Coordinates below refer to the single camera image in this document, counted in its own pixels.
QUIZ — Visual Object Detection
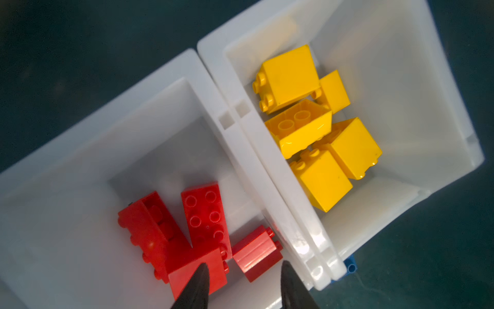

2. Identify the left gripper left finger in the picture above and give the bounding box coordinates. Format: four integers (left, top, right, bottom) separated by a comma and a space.
171, 263, 210, 309

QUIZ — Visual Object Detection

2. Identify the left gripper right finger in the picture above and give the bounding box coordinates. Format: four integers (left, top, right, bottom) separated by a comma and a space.
280, 260, 320, 309

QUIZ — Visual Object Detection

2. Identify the red lego bottom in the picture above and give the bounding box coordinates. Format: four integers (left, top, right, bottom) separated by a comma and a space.
167, 246, 230, 301

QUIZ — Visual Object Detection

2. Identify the small red lego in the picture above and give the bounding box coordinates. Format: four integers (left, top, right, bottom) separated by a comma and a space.
232, 225, 283, 283

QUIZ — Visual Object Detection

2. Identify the small dark blue lego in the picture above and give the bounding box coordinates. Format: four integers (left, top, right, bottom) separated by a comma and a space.
343, 254, 358, 275

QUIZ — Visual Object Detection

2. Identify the long red lego brick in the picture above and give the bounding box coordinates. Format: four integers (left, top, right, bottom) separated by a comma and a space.
181, 182, 232, 260

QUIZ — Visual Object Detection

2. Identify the yellow lego brick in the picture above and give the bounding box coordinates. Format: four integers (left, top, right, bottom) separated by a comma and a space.
289, 148, 352, 212

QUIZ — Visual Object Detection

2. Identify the small yellow lego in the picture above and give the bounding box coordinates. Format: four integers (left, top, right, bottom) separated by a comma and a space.
311, 70, 351, 114

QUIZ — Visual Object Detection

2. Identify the white right bin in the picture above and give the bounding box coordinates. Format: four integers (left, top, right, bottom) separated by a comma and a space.
198, 1, 484, 288

